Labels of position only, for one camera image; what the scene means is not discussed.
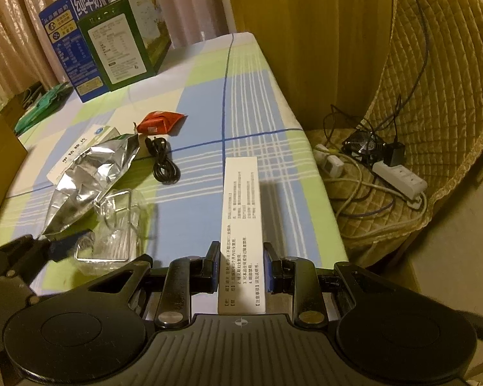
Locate long white medicine box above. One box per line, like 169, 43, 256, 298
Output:
218, 157, 266, 315

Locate wire rack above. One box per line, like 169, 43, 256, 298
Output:
73, 189, 147, 275

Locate silver foil bag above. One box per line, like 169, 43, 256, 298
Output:
42, 133, 140, 238

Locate white green flat box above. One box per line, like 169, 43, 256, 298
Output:
47, 124, 120, 185

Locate quilted olive chair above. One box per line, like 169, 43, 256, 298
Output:
314, 0, 483, 267

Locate green plastic bag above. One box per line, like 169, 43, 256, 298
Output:
14, 82, 74, 136

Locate red snack packet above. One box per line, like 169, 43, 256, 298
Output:
136, 111, 185, 135

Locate white power strip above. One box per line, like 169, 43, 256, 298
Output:
372, 161, 428, 200

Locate black power adapter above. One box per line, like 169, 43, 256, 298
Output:
383, 141, 406, 167

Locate checked tablecloth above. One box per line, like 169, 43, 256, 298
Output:
0, 32, 346, 268

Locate green carton box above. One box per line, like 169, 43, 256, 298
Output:
77, 0, 172, 92

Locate blue milk carton box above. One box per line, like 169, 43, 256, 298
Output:
39, 0, 109, 103

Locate yellow curtain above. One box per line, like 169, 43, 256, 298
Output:
230, 0, 393, 129

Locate black coiled cable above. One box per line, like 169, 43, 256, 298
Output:
144, 136, 182, 186

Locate black hanging cable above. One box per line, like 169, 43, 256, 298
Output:
392, 0, 432, 146

